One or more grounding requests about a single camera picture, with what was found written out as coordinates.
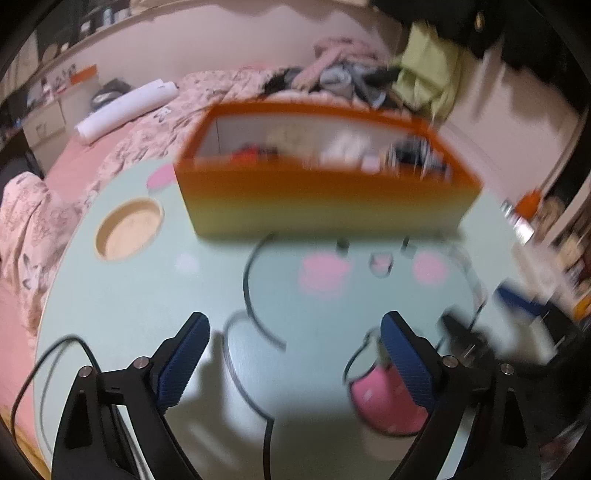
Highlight dark bag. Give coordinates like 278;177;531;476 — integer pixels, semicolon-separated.
90;78;132;109

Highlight cluttered shelf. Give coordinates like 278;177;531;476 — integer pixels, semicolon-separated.
503;189;591;324

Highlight red and black packet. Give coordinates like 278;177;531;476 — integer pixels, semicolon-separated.
231;145;266;162

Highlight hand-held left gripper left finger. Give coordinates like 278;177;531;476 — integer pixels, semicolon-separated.
51;311;211;480

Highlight white bedside cabinet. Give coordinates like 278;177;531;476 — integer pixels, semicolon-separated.
21;99;68;171

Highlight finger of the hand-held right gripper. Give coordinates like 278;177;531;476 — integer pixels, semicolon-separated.
494;279;555;324
441;314;494;358

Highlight row of small bottles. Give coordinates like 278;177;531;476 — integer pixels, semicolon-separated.
28;0;139;56

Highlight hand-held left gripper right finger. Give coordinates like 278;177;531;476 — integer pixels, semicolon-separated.
379;311;541;480

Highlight pink printed blanket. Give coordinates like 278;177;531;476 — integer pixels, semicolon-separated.
0;67;444;335

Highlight orange cardboard box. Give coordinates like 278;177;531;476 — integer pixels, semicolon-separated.
174;102;483;238

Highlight small orange and white box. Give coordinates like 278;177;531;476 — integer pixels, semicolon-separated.
69;65;100;86

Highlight white paper roll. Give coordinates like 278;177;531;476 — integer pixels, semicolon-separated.
75;79;179;145

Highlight black hanging clothes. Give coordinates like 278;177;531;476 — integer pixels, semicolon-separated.
369;0;568;70

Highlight black cable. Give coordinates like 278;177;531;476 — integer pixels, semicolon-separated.
11;336;100;444

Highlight pile of clothes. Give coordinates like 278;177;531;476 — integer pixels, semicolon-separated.
263;37;402;109

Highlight light green cloth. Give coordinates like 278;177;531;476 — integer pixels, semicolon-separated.
392;21;462;121

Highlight small orange container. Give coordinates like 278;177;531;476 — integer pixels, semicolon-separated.
516;189;542;219

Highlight pink bed sheet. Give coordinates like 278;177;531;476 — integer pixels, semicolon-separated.
0;134;116;462

